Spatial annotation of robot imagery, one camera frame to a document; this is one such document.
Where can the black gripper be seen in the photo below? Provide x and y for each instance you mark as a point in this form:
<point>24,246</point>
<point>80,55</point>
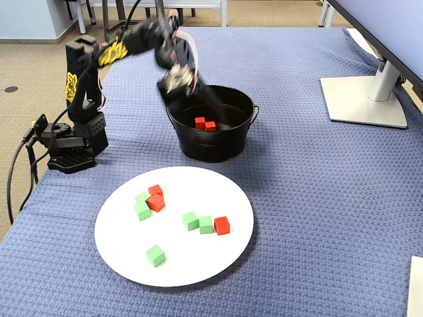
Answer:
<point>182,80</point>

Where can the red cube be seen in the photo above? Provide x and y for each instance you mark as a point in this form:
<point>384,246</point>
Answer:
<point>200,123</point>
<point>156,202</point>
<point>155,189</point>
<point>210,126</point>
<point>222,226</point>

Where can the white round plate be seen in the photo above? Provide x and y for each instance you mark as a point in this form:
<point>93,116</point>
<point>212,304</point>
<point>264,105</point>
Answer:
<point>198,257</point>

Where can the black metal bucket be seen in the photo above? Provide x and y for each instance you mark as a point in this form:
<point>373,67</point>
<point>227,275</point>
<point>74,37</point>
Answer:
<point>211,145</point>

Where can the black chair legs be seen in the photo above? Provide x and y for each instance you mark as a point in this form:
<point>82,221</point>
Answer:
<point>91,13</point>
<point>193,11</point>

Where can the green cube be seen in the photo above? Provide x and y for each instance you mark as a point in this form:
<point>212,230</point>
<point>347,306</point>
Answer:
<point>142,196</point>
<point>206,225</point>
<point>190,221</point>
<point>142,212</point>
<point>155,256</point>

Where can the blue woven table cloth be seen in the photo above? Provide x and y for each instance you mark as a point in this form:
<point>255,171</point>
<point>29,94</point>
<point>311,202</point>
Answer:
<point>297,198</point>

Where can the white desk legs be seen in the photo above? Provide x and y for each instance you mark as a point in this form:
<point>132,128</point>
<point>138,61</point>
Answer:
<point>331,14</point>

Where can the silver monitor stand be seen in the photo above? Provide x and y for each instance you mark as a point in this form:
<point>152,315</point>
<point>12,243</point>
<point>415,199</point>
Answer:
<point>360,100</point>

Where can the computer monitor screen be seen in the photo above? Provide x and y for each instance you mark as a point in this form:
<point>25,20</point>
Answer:
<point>390,26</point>

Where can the black floor outlet disc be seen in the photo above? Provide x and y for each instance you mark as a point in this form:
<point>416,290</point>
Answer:
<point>11,89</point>

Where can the white flat board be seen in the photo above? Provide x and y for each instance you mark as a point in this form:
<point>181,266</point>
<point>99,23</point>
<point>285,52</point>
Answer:
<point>416,287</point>

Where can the dark metal table frame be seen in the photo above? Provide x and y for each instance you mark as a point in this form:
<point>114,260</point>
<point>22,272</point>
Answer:
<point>106,16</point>

